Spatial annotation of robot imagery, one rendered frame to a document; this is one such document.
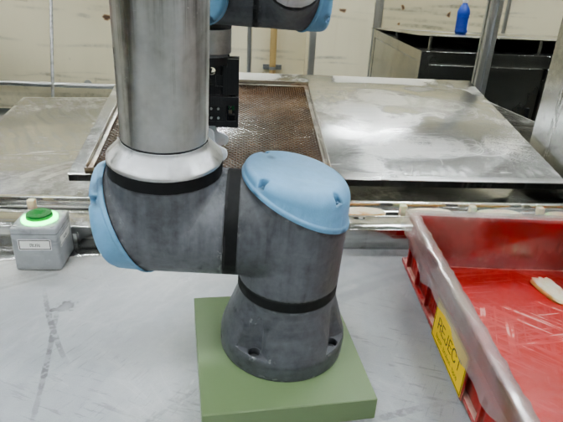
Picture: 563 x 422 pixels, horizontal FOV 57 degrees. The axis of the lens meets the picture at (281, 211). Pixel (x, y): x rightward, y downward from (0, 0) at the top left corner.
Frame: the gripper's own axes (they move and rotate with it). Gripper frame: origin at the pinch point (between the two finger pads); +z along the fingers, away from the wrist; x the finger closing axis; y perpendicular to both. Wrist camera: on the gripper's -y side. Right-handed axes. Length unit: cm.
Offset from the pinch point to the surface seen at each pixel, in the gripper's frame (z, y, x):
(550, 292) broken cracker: 11, 57, -24
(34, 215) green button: 3.4, -24.3, -14.4
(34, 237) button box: 6.0, -23.8, -16.8
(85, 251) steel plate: 12.0, -18.4, -10.6
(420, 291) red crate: 10.4, 35.7, -24.5
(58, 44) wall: 34, -145, 369
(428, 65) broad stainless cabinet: 6, 99, 166
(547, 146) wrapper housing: 1, 80, 23
